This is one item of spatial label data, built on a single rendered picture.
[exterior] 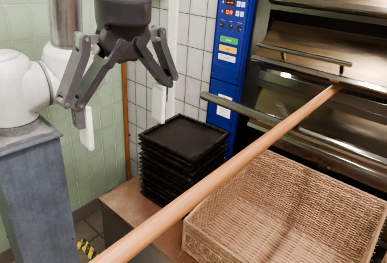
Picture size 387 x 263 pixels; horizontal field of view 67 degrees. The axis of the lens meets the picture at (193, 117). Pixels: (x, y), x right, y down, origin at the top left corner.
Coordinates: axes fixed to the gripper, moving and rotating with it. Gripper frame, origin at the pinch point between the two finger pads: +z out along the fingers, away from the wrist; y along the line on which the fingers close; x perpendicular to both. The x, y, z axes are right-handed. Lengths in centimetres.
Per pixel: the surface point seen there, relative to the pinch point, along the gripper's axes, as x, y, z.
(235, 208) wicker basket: -13, -66, 70
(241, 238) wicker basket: -1, -54, 70
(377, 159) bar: 30, -49, 12
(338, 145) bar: 21, -48, 12
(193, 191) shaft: 11.3, -5.3, 9.1
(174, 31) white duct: -71, -77, 5
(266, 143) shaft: 11.0, -29.1, 9.3
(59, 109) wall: -110, -32, 49
